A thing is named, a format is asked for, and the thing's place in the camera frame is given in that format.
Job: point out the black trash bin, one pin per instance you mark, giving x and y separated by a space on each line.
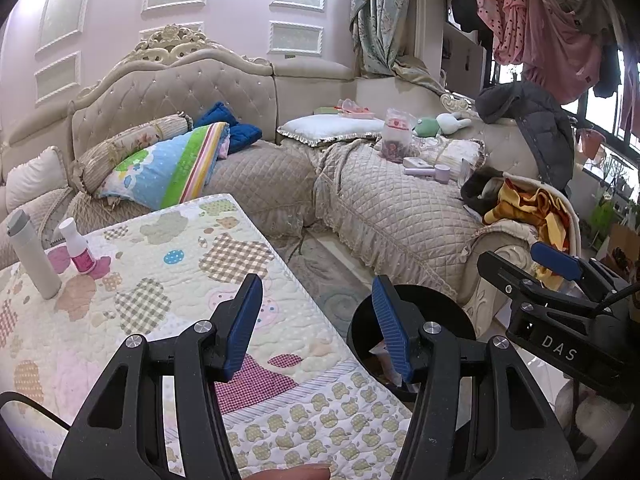
450 315

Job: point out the black bag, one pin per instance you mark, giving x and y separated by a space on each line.
477 195

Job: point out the white thermos bottle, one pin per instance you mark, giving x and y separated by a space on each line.
35 260

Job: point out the dark grey jacket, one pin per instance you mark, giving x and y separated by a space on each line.
535 125

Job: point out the pink hair dryer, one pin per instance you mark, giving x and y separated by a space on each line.
430 172

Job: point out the patchwork quilted table cover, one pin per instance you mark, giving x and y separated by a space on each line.
165 270

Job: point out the clear bag with red print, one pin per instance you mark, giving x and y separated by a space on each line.
395 135

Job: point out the green and white plush toy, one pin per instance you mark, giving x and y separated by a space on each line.
440 125

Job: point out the striped colourful pillow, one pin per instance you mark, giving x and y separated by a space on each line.
170 165

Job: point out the white silver-trimmed pillow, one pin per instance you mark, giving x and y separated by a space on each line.
325 127

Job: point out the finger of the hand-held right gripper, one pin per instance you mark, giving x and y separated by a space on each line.
520 285
555 260

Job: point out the patterned floor rug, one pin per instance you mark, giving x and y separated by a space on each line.
330 280

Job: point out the yellow orange cloth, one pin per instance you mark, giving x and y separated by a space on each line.
530 210

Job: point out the person's left hand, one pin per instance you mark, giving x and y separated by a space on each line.
295 472

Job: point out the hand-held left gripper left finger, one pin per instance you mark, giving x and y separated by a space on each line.
245 325

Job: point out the floral curtain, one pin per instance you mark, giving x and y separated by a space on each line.
380 15

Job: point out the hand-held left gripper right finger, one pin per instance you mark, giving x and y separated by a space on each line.
392 325

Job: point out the green potted plant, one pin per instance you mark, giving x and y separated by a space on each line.
607 205

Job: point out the blue knit cloth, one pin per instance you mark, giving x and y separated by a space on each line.
240 132

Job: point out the white pink-label supplement bottle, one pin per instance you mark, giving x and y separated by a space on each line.
80 255

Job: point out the white ruffled pillow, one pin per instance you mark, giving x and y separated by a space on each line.
35 180

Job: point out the striped beige bolster cushion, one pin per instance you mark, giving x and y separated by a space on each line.
125 145

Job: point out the beige quilted sofa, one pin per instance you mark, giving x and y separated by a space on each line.
400 210

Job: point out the pink hanging clothes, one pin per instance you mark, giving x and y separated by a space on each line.
550 25

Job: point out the beige tufted sofa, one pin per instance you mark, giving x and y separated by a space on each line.
200 85

